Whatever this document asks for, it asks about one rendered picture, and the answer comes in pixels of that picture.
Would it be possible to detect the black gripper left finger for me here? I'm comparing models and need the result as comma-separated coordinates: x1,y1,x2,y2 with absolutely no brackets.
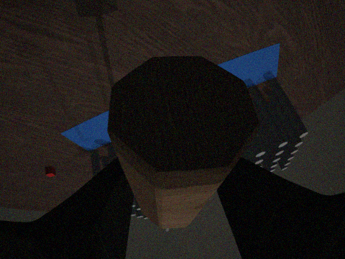
0,158,134,259

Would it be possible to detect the blue flat strip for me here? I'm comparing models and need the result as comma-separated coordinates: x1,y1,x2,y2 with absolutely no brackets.
61,43,280,150

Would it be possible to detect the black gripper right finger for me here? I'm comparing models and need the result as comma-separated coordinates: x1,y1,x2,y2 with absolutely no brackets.
217,156,345,259

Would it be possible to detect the small red block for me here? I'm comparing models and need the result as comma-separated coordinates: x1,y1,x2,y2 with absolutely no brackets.
45,166,55,177

